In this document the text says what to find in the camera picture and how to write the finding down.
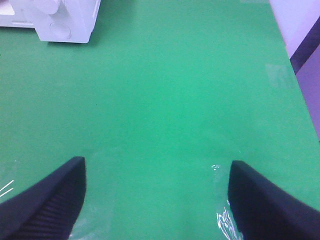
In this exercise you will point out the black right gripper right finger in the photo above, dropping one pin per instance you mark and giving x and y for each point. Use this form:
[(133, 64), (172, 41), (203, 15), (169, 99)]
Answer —
[(263, 211)]

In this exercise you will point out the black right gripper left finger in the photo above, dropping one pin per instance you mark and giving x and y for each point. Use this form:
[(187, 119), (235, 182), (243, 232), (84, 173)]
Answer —
[(48, 210)]

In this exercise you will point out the white microwave oven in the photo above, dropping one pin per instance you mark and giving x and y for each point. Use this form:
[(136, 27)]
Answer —
[(79, 15)]

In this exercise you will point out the clear tape strip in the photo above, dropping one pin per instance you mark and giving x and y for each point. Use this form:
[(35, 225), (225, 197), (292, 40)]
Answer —
[(224, 217)]

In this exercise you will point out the round white door button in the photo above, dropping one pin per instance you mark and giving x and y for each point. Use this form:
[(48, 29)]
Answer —
[(60, 30)]

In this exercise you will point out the lower white microwave knob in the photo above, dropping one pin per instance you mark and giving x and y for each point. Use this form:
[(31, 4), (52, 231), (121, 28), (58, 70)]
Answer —
[(48, 7)]

